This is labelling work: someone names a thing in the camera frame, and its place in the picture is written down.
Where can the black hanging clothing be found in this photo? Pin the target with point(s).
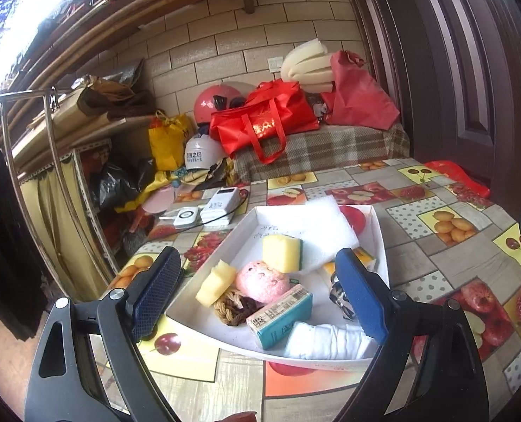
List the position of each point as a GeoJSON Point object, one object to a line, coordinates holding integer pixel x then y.
{"type": "Point", "coordinates": [1, 246]}

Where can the brown panelled door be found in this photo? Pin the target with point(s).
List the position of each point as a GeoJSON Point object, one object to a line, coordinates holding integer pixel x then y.
{"type": "Point", "coordinates": [440, 74]}

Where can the yellow sponge piece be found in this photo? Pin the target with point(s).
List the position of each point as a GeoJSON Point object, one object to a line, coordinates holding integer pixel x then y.
{"type": "Point", "coordinates": [214, 283]}

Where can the flat red printed bag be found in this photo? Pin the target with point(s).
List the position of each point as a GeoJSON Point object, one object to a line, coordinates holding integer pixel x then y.
{"type": "Point", "coordinates": [456, 173]}

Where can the red ball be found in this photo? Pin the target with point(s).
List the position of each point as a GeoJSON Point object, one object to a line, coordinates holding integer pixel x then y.
{"type": "Point", "coordinates": [356, 220]}

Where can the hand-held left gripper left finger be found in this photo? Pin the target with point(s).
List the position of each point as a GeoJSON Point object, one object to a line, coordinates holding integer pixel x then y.
{"type": "Point", "coordinates": [154, 290]}

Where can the wall socket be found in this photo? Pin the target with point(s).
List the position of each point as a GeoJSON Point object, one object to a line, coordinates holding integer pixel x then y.
{"type": "Point", "coordinates": [275, 63]}

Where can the teal white carton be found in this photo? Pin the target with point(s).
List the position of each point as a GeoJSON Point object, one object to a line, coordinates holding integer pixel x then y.
{"type": "Point", "coordinates": [282, 321]}

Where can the yellow cloth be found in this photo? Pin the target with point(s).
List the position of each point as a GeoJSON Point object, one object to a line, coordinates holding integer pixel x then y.
{"type": "Point", "coordinates": [154, 182]}

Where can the metal clothes rack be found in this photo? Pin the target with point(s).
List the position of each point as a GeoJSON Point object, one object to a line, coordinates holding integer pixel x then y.
{"type": "Point", "coordinates": [51, 140]}

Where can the large white foam block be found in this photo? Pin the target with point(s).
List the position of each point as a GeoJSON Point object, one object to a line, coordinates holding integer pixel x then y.
{"type": "Point", "coordinates": [313, 224]}

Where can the red tote bag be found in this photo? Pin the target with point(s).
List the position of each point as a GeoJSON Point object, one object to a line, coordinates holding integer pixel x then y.
{"type": "Point", "coordinates": [269, 116]}

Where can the yellow bag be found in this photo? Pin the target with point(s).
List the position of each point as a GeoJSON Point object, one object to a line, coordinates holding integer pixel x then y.
{"type": "Point", "coordinates": [168, 143]}

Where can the cream foam rolls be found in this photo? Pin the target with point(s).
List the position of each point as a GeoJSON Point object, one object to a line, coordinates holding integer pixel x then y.
{"type": "Point", "coordinates": [304, 68]}

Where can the white power bank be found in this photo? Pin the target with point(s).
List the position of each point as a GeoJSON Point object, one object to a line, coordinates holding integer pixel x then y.
{"type": "Point", "coordinates": [218, 204]}

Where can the cow print pouch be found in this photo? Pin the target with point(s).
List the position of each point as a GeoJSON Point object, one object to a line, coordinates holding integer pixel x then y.
{"type": "Point", "coordinates": [341, 299]}

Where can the white tray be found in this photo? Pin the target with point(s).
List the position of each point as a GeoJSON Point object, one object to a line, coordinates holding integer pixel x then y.
{"type": "Point", "coordinates": [190, 312]}

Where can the storage shelf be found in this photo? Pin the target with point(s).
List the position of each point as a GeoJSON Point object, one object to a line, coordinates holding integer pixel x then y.
{"type": "Point", "coordinates": [89, 134]}

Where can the yellow sponge with green pad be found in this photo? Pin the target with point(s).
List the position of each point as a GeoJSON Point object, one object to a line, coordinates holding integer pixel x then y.
{"type": "Point", "coordinates": [280, 252]}
{"type": "Point", "coordinates": [363, 257]}

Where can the yellow curtain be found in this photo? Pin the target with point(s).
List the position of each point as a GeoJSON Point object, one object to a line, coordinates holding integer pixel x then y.
{"type": "Point", "coordinates": [67, 228]}

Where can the plaid covered bench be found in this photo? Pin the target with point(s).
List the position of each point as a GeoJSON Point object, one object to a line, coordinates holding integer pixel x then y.
{"type": "Point", "coordinates": [330, 145]}

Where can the person's left hand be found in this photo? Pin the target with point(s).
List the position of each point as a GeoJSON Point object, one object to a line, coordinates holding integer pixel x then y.
{"type": "Point", "coordinates": [238, 417]}

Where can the white cloth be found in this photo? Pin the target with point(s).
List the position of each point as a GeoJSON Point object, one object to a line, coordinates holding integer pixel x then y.
{"type": "Point", "coordinates": [326, 338]}

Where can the pink-red nonwoven bag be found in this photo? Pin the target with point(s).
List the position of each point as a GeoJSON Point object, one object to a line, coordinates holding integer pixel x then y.
{"type": "Point", "coordinates": [357, 101]}

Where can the small white device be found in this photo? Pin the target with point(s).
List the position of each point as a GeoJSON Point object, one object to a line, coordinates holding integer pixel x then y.
{"type": "Point", "coordinates": [185, 217]}

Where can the pink plush toy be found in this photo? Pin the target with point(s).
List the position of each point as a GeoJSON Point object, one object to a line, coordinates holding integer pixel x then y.
{"type": "Point", "coordinates": [260, 279]}

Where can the black plastic bag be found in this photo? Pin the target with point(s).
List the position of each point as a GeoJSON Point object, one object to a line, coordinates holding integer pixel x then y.
{"type": "Point", "coordinates": [111, 184]}

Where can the bundle of bamboo poles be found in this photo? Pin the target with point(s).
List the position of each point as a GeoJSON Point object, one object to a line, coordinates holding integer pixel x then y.
{"type": "Point", "coordinates": [111, 22]}

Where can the fruit print tablecloth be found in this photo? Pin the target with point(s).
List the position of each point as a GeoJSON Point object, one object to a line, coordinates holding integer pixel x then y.
{"type": "Point", "coordinates": [445, 255]}

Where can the pink helmet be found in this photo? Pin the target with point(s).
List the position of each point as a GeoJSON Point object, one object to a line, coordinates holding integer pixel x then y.
{"type": "Point", "coordinates": [209, 103]}

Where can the pink plate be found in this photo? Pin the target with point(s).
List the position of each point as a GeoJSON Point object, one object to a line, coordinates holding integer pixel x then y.
{"type": "Point", "coordinates": [157, 202]}

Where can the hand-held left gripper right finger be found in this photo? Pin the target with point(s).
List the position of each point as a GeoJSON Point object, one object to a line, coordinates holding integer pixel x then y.
{"type": "Point", "coordinates": [359, 294]}

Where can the white helmet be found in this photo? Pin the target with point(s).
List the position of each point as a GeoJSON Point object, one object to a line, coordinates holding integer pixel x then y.
{"type": "Point", "coordinates": [201, 154]}

